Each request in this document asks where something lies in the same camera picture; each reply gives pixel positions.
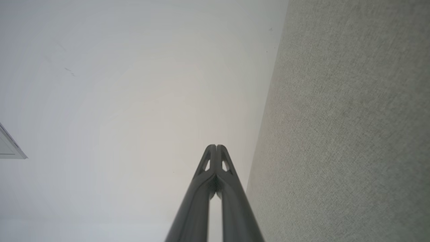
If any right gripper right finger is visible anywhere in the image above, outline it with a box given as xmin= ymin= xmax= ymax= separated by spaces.
xmin=216 ymin=145 xmax=265 ymax=242

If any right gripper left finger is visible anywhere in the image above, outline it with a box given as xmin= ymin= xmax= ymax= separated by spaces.
xmin=165 ymin=145 xmax=217 ymax=242

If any grey fabric sofa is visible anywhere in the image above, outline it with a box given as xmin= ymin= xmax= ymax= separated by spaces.
xmin=246 ymin=0 xmax=430 ymax=242

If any white panel corner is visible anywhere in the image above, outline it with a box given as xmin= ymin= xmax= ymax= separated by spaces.
xmin=0 ymin=123 xmax=28 ymax=159

